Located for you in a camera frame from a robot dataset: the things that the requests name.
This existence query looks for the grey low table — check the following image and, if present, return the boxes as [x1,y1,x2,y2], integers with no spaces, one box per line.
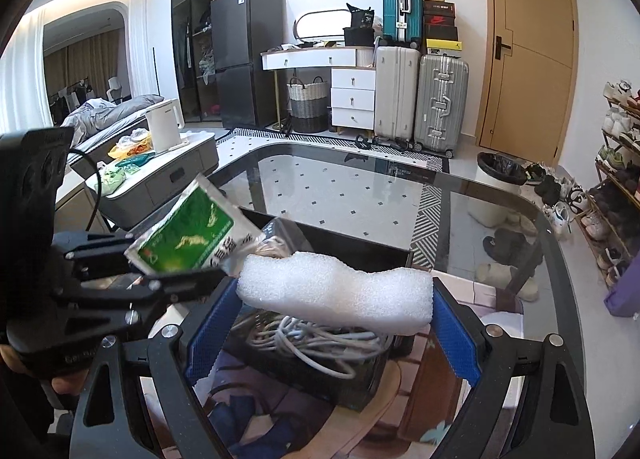
[84,131,221,231]

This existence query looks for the green snack packet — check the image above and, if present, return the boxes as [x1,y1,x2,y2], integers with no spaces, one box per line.
[123,173,266,278]

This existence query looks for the shoe rack with shoes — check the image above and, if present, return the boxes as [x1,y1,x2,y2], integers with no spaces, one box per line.
[574,80,640,291]

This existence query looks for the wooden door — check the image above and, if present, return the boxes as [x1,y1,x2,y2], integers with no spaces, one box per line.
[481,0,582,168]

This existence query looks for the brown curtains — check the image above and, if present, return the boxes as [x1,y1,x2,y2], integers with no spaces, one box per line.
[43,34,127,104]

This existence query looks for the person's left hand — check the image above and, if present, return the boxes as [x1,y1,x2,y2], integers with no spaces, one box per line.
[0,343,87,396]

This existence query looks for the grey bedding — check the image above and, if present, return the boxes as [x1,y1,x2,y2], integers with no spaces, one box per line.
[60,94,166,150]

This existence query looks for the yellow snack bag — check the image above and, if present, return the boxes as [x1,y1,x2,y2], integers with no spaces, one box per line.
[108,131,154,160]

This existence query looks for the white foam piece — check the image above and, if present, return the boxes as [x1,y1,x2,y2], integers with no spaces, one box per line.
[235,251,435,338]

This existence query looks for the black slippers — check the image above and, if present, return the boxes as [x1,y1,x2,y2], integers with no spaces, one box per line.
[481,231,544,266]

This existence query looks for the beige slippers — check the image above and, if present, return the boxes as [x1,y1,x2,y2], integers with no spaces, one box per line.
[474,262,539,303]

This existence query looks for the white vanity desk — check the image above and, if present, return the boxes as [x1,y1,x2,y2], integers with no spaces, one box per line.
[260,46,377,130]

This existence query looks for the brown clear packet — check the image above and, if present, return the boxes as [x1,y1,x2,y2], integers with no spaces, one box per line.
[252,218,302,261]

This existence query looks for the printed cartoon mat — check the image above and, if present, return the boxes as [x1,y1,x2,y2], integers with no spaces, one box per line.
[140,266,532,459]

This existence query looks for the white suitcase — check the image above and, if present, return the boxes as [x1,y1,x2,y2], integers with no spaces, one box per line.
[373,45,422,142]

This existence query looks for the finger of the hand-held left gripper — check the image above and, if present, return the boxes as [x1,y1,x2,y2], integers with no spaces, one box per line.
[51,230,146,285]
[75,266,227,314]

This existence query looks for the dark grey fridge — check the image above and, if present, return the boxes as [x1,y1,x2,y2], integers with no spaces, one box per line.
[209,0,287,130]

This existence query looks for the white trash bin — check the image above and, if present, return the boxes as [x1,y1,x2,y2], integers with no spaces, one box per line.
[467,152,529,228]

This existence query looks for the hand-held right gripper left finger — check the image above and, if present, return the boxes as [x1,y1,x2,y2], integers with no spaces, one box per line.
[70,276,243,459]

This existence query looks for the white drawer unit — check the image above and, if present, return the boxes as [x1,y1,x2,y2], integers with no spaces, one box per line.
[329,67,377,133]

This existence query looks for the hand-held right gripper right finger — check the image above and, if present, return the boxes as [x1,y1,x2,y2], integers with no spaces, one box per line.
[431,277,596,459]

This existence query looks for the silver suitcase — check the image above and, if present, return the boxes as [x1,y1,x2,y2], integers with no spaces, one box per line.
[413,53,470,159]

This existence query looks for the purple cloth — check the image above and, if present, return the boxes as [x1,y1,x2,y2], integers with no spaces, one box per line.
[603,268,640,318]

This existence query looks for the white electric kettle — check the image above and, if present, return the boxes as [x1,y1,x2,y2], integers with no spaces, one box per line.
[144,98,185,152]

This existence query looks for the oval desk mirror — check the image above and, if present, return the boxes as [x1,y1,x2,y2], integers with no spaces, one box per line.
[292,9,357,46]

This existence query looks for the woven laundry basket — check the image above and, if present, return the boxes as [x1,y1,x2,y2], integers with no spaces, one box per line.
[286,77,330,134]

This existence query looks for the person's left forearm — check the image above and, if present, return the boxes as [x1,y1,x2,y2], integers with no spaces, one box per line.
[0,364,76,459]

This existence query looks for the dark glass cabinet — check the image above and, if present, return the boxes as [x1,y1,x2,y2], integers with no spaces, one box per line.
[171,0,249,126]

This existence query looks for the yellow black shoe box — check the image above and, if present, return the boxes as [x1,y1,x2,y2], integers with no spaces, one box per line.
[425,39,464,58]

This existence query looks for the pile of shoes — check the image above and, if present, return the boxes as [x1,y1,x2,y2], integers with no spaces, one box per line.
[521,161,587,241]

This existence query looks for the white cable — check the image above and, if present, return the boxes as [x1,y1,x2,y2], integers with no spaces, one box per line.
[242,314,397,381]

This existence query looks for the black cable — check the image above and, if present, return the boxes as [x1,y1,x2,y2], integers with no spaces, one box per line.
[66,149,104,236]

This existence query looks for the light green bag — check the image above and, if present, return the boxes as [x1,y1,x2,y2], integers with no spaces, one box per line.
[96,165,127,196]

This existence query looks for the black plastic crate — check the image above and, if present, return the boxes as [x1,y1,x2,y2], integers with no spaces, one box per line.
[220,209,417,413]

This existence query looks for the teal suitcase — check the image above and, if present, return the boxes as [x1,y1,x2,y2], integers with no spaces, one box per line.
[382,0,425,50]

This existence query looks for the black bag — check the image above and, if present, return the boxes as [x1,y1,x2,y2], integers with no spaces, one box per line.
[342,2,377,48]

